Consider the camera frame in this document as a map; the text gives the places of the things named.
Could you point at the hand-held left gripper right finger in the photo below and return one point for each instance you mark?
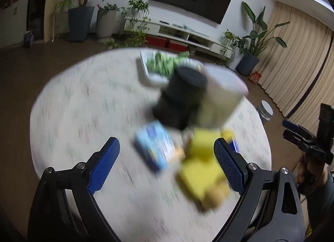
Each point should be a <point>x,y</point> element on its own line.
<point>227,165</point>

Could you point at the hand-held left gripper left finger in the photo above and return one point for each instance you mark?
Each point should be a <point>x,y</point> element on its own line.
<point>104,165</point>

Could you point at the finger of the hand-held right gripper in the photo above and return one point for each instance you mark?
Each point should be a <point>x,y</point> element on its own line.
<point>291,125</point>
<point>292,137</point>

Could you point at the yellow rectangular sponge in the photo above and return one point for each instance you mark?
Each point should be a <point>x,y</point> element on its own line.
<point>206,142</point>

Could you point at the translucent white container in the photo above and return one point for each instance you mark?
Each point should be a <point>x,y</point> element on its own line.
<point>221,101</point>

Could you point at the person's right forearm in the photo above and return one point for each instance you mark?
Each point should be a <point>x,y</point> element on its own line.
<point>322,210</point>

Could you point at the green soft bundle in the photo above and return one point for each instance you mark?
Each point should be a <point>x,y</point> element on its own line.
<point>161,63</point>

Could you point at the person's right hand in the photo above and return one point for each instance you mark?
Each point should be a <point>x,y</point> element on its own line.
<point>306,174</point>

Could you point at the grey trash can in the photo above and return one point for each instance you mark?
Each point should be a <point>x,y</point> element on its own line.
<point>266,110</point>

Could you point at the yellow egg-shaped sponge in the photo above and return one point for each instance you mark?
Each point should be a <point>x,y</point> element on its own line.
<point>201,182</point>

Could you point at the blue printed carton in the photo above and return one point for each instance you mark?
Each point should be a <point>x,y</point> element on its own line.
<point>154,145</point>

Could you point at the red floor box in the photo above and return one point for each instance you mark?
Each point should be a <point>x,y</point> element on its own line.
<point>255,77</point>

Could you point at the floral tablecloth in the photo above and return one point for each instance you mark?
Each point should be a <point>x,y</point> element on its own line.
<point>86,106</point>

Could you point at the beige curtain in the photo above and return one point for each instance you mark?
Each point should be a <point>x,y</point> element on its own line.
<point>305,62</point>

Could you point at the dark grey plant pot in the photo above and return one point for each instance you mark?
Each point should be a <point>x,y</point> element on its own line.
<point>247,64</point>

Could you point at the black cylindrical container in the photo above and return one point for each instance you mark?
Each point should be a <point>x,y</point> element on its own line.
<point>177,98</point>

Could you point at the large broad-leaf houseplant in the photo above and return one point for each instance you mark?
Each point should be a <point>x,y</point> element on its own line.
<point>258,33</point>

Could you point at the small bushy houseplant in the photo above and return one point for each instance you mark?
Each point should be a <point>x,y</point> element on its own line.
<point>231,45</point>

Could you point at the white plastic tray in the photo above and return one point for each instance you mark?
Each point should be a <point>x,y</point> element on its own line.
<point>146,71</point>

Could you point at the red storage box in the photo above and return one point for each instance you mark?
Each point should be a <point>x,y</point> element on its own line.
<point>177,45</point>
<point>156,41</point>

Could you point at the white television cabinet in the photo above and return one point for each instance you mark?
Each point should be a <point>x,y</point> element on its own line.
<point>177,33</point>

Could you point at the white ribbed plant pot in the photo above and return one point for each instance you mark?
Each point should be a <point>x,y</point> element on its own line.
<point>106,24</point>

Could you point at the dark blue plant pot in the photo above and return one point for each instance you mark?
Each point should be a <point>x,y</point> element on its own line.
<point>81,24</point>

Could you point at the trailing green houseplant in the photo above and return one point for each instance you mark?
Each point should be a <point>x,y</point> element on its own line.
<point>135,20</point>

